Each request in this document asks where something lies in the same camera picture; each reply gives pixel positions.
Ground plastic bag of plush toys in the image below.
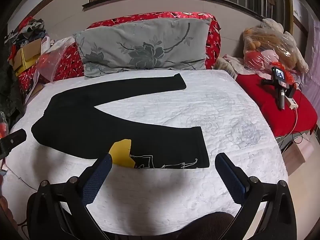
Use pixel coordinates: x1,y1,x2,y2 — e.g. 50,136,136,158
242,17,309,74

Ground orange item in plastic bag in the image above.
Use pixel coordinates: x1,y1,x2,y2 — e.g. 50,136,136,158
0,111,10,140

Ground folded floral blanket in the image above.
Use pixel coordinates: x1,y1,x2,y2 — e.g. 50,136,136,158
216,54,238,78

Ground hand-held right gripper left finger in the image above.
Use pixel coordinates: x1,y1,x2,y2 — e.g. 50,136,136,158
26,152,113,240

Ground plain red cloth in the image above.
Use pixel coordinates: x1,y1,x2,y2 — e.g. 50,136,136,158
235,71,319,138

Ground red floral quilt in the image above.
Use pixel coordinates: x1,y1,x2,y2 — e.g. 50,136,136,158
16,11,222,98

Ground white power adapter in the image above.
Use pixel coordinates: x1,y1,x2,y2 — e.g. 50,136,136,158
285,97,299,109

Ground white quilted bed cover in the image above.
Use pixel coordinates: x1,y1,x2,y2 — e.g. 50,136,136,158
0,69,289,235

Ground pale purple curtain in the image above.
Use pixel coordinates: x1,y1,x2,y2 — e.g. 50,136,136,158
304,12,320,105

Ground yellow box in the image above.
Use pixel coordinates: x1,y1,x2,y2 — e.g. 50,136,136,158
14,52,38,77

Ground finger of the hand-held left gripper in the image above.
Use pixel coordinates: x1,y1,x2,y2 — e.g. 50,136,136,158
0,129,27,159

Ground person's leg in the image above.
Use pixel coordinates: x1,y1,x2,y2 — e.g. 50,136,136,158
172,211,240,240

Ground white plastic packet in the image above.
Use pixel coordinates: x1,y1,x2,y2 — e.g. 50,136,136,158
50,36,75,53

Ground dark crumpled garment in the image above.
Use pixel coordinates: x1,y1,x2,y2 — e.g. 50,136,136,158
0,62,25,130

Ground black pants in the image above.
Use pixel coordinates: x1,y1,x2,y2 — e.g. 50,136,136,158
31,73,210,170

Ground flat cardboard sheet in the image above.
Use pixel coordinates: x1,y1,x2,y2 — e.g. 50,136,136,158
25,70,45,103

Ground pink white packet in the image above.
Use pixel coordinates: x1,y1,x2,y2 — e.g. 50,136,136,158
41,36,52,54

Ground grey floral pillow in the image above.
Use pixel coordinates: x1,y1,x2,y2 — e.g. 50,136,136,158
75,17,213,79

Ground clear plastic bag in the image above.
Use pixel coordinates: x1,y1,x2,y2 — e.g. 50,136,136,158
36,46,73,82

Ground pile of mixed clothes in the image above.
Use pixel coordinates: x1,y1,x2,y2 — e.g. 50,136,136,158
5,17,47,45

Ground brown cardboard box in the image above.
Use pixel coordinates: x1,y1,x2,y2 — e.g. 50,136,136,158
12,39,42,72

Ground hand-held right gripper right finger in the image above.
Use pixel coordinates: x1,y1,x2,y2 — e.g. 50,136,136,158
214,152,298,240

